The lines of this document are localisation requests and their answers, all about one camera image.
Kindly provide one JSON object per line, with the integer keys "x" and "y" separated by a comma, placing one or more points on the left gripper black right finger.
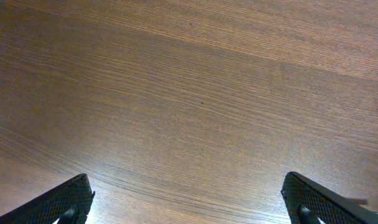
{"x": 309, "y": 202}

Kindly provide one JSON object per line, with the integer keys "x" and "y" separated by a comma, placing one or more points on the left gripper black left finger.
{"x": 69, "y": 202}

